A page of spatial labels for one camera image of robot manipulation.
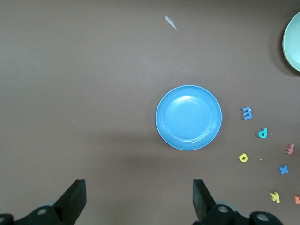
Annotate blue foam letter E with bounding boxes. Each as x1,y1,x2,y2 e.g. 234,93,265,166
241,106,253,120

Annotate brown table cover sheet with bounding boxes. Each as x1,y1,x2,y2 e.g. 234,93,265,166
0,0,300,225

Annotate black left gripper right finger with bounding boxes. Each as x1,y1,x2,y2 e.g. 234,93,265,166
192,179,284,225

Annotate blue plate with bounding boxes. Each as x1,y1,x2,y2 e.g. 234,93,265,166
155,84,223,151

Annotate white tape scrap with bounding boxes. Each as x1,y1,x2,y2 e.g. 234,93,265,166
164,15,179,31

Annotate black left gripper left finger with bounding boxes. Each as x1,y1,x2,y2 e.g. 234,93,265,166
0,179,87,225

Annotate pale green plate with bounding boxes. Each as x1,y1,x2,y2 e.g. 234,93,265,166
282,10,300,73

